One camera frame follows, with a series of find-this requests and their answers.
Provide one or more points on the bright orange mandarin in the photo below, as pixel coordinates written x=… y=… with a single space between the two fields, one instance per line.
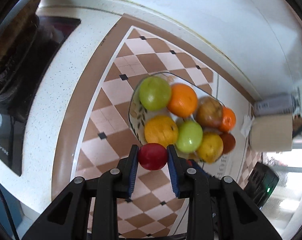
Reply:
x=228 y=120

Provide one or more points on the red apple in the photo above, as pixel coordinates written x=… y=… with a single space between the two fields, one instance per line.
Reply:
x=152 y=156

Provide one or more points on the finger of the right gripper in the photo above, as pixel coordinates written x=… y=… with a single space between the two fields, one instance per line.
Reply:
x=195 y=170

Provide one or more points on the orange on plate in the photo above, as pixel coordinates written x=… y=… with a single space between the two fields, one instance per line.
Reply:
x=184 y=100

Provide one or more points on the black gas stove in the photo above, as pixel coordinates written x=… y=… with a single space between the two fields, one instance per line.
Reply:
x=21 y=73

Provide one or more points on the beige cylindrical container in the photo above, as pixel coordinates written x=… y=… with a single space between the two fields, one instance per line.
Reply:
x=272 y=133

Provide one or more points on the dark orange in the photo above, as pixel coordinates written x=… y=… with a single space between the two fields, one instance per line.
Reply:
x=229 y=142

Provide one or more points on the yellow lemon with stem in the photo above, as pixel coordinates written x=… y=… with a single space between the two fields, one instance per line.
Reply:
x=161 y=129

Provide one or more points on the white folded tissue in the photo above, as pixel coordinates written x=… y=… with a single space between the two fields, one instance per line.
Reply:
x=246 y=125

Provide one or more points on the brown checkered mat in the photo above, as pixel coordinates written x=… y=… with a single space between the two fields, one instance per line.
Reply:
x=103 y=121

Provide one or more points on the grey can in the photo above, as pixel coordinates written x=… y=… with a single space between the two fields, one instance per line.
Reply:
x=278 y=104

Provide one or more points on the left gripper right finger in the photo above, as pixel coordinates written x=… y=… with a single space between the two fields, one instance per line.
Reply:
x=218 y=208

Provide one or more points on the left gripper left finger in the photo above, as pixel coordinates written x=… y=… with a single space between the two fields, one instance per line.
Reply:
x=68 y=214

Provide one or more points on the green apple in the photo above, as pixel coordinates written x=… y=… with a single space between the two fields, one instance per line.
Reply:
x=154 y=93
x=190 y=137

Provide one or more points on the floral rabbit plate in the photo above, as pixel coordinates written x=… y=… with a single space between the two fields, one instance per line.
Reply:
x=138 y=115

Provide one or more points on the brown kiwi fruit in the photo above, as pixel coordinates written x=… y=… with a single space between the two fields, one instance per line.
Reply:
x=209 y=113

